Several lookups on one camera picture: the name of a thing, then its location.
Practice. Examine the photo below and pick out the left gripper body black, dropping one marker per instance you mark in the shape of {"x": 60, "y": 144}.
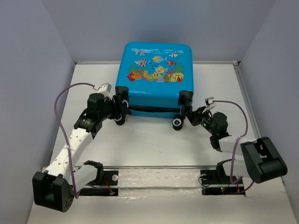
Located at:
{"x": 109, "y": 110}

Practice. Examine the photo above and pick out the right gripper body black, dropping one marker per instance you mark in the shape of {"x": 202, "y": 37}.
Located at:
{"x": 203, "y": 119}

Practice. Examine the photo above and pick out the blue kids suitcase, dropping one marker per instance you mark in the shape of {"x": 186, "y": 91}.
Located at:
{"x": 156, "y": 79}

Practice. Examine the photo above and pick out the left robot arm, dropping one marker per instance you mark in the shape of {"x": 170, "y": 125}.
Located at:
{"x": 59, "y": 185}

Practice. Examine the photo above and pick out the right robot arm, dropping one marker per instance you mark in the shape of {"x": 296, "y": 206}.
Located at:
{"x": 257, "y": 159}

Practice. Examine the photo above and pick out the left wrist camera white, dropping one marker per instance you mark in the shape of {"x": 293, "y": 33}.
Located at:
{"x": 105, "y": 90}

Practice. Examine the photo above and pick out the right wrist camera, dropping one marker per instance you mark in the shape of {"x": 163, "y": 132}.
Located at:
{"x": 210, "y": 104}

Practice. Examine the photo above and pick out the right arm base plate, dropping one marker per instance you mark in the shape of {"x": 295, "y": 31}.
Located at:
{"x": 215, "y": 184}

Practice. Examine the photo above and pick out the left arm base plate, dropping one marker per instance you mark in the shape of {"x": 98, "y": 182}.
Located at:
{"x": 107, "y": 186}

